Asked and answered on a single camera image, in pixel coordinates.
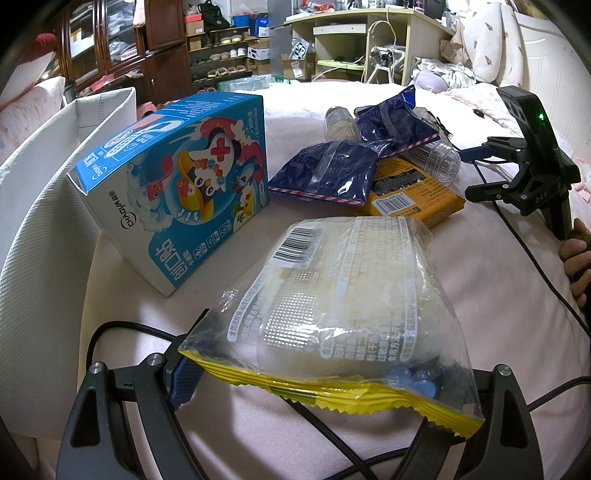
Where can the dark blue snack packet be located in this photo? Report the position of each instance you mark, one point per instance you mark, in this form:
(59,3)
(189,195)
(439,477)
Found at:
(392,120)
(323,170)

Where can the orange flat box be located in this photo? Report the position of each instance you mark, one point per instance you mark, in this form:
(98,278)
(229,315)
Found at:
(415,198)

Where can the black bag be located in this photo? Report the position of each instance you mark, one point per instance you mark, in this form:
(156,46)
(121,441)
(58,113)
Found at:
(213,14)

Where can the clear jar with white contents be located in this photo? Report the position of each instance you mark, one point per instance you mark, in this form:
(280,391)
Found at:
(341,122)

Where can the empty clear plastic jar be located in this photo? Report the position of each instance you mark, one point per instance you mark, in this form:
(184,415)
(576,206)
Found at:
(441,159)

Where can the pink floral blanket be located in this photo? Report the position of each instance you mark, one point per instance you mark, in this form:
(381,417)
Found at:
(489,99)

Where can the blue cartoon print box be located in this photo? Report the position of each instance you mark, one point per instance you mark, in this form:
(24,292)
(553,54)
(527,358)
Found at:
(184,175)

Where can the clear plastic bag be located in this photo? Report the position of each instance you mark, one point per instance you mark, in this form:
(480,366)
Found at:
(249,84)

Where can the person's right hand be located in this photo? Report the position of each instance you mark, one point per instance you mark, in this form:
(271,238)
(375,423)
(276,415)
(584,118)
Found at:
(579,267)

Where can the cream wooden desk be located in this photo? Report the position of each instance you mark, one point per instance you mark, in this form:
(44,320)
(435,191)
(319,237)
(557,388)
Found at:
(339,29)

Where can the dark wooden cabinet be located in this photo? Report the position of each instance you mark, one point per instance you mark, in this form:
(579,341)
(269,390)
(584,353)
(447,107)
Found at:
(157,27)

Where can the cream printed quilt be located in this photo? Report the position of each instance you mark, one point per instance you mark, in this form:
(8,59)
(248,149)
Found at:
(489,37)

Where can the white floral pillow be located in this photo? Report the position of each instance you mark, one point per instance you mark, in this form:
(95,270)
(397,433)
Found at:
(27,120)

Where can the grey upright board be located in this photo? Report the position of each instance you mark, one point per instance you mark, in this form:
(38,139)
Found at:
(279,41)

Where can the white bed headboard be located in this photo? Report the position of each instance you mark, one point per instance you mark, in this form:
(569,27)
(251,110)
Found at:
(568,83)

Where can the shoe rack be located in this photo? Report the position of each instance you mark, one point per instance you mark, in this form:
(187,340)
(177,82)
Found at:
(217,46)

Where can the pale pink bedsheet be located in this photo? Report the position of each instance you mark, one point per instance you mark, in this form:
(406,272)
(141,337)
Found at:
(485,295)

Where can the group of pale slippers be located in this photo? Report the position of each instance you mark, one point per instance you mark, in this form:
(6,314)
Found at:
(221,56)

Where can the dark red white pillow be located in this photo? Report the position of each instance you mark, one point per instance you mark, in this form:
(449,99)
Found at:
(39,46)

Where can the clear yellow-edged noodle packet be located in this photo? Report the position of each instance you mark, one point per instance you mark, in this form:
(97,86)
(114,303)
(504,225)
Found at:
(332,295)

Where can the pile of pale clothes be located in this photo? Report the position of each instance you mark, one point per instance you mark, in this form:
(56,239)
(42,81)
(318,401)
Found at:
(438,78)

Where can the pink plastic stool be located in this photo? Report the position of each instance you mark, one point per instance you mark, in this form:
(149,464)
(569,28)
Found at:
(147,110)

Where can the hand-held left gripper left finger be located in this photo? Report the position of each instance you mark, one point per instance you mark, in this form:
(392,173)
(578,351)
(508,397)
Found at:
(184,383)

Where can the white fabric storage bin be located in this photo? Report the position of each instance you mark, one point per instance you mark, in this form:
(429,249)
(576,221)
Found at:
(46,207)

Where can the cardboard box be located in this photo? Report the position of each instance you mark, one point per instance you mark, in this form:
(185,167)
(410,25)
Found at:
(295,69)

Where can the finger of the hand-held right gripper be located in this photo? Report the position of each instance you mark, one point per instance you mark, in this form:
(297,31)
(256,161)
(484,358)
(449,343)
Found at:
(485,191)
(473,153)

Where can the white chair frame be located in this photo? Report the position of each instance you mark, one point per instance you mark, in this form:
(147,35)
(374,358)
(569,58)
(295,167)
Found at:
(368,50)

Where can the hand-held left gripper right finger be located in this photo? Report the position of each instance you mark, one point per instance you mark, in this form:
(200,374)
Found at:
(501,406)

